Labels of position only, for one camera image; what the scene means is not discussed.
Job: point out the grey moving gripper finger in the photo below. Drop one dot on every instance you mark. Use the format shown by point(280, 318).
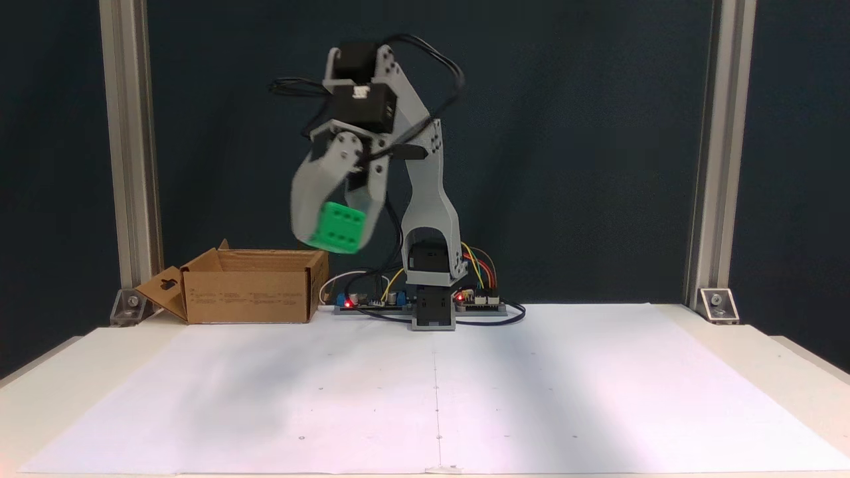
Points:
point(319, 179)

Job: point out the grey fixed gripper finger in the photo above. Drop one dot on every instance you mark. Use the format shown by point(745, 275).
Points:
point(378, 186)

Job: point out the green die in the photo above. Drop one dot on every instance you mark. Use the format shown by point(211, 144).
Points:
point(339, 229)

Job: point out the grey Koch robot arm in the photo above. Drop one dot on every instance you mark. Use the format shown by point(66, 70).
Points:
point(431, 206)

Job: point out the circuit board with blue terminal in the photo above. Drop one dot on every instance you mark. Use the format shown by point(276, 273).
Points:
point(372, 302)

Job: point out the brown cardboard box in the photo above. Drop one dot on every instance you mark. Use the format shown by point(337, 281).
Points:
point(252, 299)

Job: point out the aluminium frame post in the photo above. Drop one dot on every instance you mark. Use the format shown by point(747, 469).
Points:
point(720, 133)
point(133, 133)

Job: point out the metal corner bracket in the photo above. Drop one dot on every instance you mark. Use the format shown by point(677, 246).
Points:
point(129, 307)
point(718, 305)

